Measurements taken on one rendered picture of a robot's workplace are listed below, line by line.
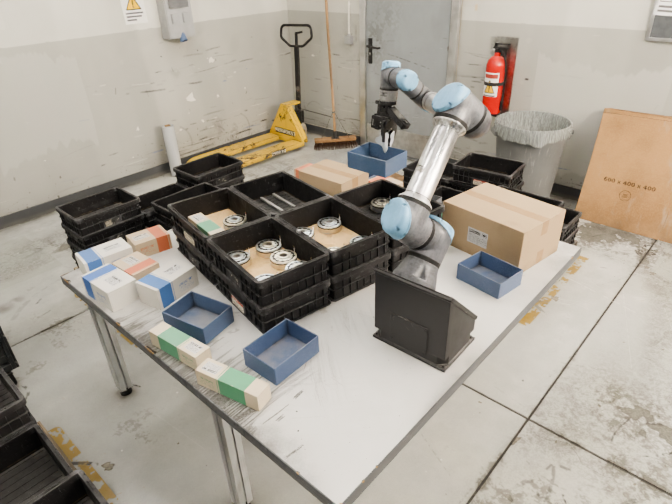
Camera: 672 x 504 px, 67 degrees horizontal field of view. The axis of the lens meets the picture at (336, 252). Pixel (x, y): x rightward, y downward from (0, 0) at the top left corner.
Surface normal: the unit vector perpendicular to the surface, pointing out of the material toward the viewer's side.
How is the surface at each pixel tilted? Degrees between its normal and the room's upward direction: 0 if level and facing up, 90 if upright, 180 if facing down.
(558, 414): 0
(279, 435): 0
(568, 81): 90
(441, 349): 90
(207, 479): 0
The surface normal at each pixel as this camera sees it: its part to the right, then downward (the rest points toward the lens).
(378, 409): -0.04, -0.86
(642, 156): -0.65, 0.24
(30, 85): 0.74, 0.32
